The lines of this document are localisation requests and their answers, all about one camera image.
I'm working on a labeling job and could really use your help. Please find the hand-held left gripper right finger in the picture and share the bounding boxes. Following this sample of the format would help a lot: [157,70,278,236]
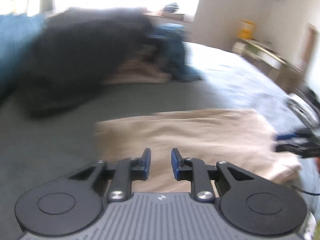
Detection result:
[171,148,254,202]

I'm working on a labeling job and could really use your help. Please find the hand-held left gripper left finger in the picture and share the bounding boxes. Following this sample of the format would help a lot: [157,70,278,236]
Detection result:
[67,148,152,202]

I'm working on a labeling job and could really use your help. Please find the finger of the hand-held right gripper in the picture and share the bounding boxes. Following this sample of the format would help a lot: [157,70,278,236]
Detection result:
[275,133,303,142]
[275,142,310,155]

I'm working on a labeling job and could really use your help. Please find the khaki pants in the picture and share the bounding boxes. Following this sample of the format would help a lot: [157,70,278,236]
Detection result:
[94,108,302,194]

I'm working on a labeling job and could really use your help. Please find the light grey folded cloth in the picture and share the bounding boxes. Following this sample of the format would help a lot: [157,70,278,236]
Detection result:
[286,92,320,130]

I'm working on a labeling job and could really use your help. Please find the white and green desk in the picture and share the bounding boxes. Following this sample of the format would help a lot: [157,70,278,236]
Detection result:
[232,37,304,93]

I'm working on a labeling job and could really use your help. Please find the beige houndstooth cloth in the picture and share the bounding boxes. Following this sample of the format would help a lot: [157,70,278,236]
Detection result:
[102,57,173,85]

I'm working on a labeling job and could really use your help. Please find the blue denim jeans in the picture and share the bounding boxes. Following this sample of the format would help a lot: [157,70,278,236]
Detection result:
[147,24,202,82]

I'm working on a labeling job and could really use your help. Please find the yellow box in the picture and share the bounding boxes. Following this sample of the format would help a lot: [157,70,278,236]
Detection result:
[237,19,255,39]

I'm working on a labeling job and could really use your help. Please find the black garment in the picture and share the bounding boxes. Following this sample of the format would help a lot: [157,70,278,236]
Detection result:
[5,6,155,118]

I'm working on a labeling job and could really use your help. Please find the blue duvet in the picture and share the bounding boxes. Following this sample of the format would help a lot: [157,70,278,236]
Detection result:
[0,12,48,98]

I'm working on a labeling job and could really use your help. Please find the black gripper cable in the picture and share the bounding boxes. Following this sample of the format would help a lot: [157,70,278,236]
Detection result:
[292,184,320,195]

